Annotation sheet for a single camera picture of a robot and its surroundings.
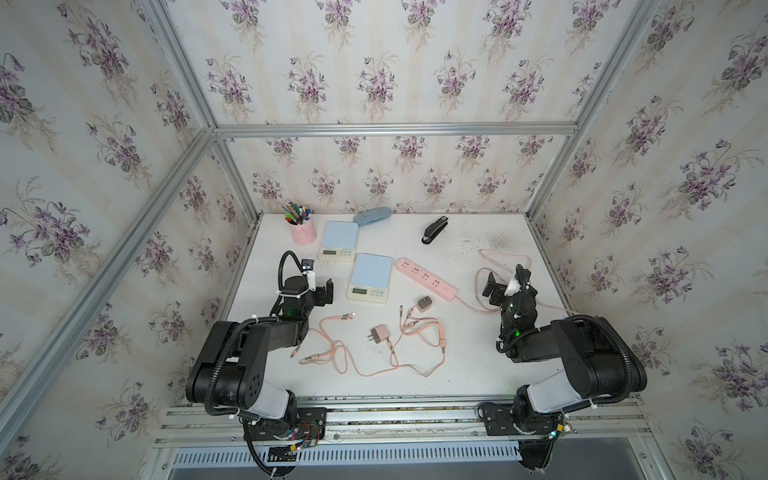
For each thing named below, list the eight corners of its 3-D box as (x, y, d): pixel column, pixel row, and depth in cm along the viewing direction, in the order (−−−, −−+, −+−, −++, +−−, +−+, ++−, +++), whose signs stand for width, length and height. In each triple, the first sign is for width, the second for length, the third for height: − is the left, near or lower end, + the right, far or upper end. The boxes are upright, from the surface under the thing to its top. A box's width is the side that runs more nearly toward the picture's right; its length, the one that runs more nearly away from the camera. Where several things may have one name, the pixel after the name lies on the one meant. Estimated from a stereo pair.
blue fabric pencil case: (356, 227, 117) (356, 223, 116) (351, 218, 121) (351, 214, 119) (391, 216, 122) (391, 212, 120) (386, 208, 125) (386, 203, 123)
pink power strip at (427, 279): (391, 269, 105) (391, 265, 104) (400, 258, 108) (400, 254, 107) (452, 304, 96) (453, 301, 95) (460, 291, 100) (461, 288, 98)
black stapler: (418, 240, 113) (419, 234, 111) (441, 220, 120) (442, 214, 118) (426, 245, 112) (427, 239, 109) (449, 225, 118) (451, 219, 116)
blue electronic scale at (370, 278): (346, 299, 98) (345, 295, 96) (356, 256, 110) (355, 252, 107) (387, 304, 97) (387, 300, 95) (393, 260, 109) (393, 256, 106)
